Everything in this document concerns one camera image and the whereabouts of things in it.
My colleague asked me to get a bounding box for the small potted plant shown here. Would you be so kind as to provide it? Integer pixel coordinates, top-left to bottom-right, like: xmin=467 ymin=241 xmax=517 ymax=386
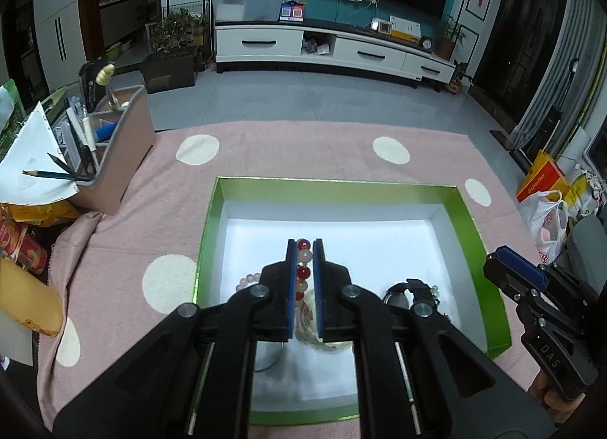
xmin=448 ymin=60 xmax=475 ymax=93

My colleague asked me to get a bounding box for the green cardboard box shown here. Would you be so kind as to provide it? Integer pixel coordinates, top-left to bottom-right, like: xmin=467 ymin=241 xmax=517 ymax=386
xmin=192 ymin=176 xmax=513 ymax=425

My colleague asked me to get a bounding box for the yellow back scratcher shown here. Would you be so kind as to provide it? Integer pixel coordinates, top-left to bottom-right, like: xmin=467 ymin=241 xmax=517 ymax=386
xmin=96 ymin=64 xmax=131 ymax=110

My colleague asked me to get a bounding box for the beige pen holder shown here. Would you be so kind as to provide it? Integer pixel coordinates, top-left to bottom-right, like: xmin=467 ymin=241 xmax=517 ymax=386
xmin=50 ymin=85 xmax=157 ymax=216

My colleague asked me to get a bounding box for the white wristwatch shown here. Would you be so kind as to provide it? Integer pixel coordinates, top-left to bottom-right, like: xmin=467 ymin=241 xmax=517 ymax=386
xmin=295 ymin=290 xmax=356 ymax=352

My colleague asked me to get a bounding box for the white TV cabinet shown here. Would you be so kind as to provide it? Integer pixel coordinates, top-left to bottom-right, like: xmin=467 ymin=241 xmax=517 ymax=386
xmin=213 ymin=17 xmax=457 ymax=89

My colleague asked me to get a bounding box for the striped grey curtain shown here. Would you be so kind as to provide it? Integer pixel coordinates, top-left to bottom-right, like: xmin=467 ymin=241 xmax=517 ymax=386
xmin=514 ymin=0 xmax=601 ymax=150

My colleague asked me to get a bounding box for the black wristwatch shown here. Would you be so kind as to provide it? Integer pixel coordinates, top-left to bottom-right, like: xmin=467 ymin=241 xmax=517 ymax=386
xmin=382 ymin=279 xmax=437 ymax=312

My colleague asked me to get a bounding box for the green white packet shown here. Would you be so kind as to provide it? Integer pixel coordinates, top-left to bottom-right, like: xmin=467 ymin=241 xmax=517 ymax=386
xmin=0 ymin=80 xmax=27 ymax=160

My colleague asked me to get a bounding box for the dark pencil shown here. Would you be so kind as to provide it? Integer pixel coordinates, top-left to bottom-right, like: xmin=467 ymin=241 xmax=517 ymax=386
xmin=23 ymin=170 xmax=88 ymax=181

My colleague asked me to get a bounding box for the tall potted plant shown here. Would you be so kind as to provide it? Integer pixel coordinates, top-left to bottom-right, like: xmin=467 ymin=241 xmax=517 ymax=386
xmin=439 ymin=14 xmax=468 ymax=60

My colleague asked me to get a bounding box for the pink polka-dot tablecloth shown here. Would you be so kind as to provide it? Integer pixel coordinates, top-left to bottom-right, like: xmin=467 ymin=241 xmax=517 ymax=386
xmin=35 ymin=120 xmax=536 ymax=439

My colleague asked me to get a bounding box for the pale purple bead bracelet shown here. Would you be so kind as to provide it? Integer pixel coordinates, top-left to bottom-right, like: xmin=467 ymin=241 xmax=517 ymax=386
xmin=236 ymin=271 xmax=264 ymax=293

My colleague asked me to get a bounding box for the person's right hand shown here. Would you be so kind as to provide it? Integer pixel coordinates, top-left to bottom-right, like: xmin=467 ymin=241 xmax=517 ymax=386
xmin=527 ymin=368 xmax=589 ymax=426

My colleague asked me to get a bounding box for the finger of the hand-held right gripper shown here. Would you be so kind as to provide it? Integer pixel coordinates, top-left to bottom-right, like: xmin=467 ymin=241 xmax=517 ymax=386
xmin=483 ymin=246 xmax=551 ymax=307

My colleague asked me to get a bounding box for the cluster of potted plants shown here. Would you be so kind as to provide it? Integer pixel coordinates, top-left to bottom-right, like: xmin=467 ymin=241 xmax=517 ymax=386
xmin=140 ymin=7 xmax=209 ymax=94

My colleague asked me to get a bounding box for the silver bangle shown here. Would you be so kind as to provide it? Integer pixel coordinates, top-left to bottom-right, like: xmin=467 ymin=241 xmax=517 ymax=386
xmin=256 ymin=341 xmax=288 ymax=371

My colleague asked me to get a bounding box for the white sheet of paper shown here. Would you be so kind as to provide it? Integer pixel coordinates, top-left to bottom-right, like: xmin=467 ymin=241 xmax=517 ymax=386
xmin=0 ymin=100 xmax=79 ymax=205

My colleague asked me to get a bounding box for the white plastic bag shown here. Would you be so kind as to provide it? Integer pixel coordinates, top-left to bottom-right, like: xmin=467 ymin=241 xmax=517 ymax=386
xmin=522 ymin=190 xmax=570 ymax=264

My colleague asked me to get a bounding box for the translucent storage bin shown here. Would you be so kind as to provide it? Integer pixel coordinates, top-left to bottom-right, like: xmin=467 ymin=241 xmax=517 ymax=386
xmin=211 ymin=0 xmax=288 ymax=22

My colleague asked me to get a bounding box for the bunch of pens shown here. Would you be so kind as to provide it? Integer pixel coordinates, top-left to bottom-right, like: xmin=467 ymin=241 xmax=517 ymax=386
xmin=61 ymin=98 xmax=102 ymax=174

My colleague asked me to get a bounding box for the yellow snack bag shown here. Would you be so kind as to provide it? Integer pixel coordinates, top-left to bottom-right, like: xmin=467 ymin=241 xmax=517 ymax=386
xmin=0 ymin=197 xmax=81 ymax=226

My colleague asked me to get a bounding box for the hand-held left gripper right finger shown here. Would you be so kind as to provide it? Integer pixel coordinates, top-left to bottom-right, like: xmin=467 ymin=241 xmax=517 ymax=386
xmin=312 ymin=238 xmax=555 ymax=439

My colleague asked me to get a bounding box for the red snack packet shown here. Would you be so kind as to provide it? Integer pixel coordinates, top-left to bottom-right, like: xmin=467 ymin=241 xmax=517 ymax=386
xmin=0 ymin=221 xmax=50 ymax=274

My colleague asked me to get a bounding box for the grey chair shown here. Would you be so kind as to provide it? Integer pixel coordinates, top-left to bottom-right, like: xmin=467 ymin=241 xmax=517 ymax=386
xmin=564 ymin=216 xmax=607 ymax=288

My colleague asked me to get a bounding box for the red pink bead bracelet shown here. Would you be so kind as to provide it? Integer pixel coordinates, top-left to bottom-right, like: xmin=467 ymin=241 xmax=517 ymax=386
xmin=295 ymin=238 xmax=315 ymax=302

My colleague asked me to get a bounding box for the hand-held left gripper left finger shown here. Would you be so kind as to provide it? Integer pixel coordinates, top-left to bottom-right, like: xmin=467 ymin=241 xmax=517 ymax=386
xmin=52 ymin=238 xmax=299 ymax=439

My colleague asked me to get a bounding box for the yellow white box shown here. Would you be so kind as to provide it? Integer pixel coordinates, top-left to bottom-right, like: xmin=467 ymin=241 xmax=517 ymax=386
xmin=389 ymin=16 xmax=423 ymax=39

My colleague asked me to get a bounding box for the yellow paper bag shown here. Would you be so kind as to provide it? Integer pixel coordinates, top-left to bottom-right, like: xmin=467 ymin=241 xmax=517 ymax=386
xmin=516 ymin=149 xmax=570 ymax=203

